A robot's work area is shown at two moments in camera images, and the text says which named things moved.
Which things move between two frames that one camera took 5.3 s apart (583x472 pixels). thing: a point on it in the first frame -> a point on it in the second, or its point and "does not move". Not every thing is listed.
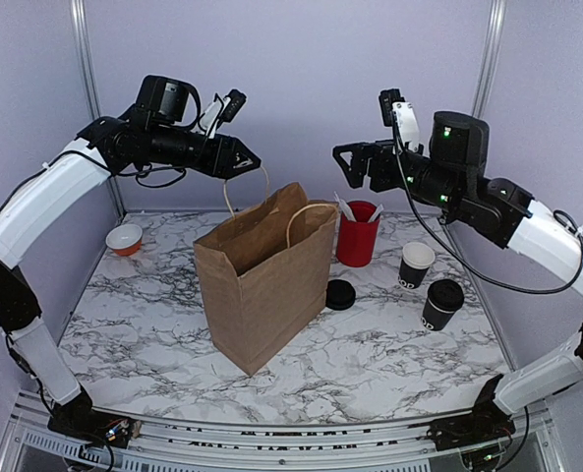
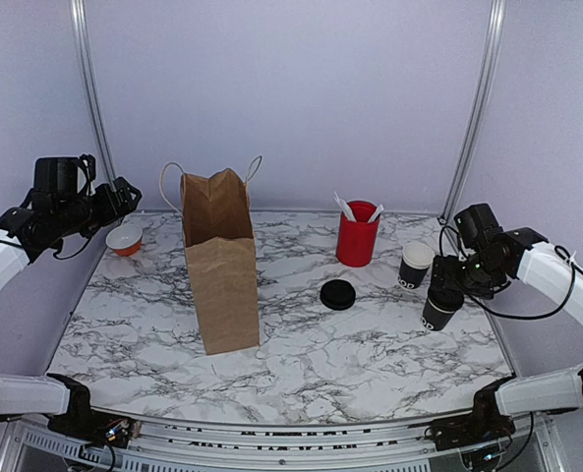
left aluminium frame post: [84, 39] does not move
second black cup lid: [339, 294] does not move
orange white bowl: [125, 239] does not move
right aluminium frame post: [496, 11] does not move
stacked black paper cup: [417, 260] does not move
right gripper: [380, 150] -> [450, 278]
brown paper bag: [265, 265] -> [219, 241]
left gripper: [220, 161] -> [111, 210]
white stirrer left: [345, 207] does not move
